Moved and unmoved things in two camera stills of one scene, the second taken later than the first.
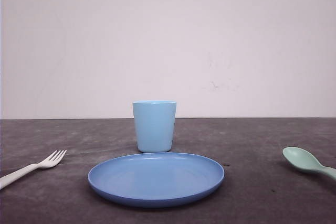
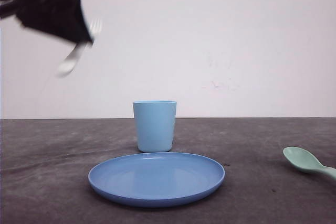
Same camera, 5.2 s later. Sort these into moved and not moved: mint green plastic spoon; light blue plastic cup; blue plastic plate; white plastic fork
Moved: white plastic fork
Not moved: mint green plastic spoon; light blue plastic cup; blue plastic plate
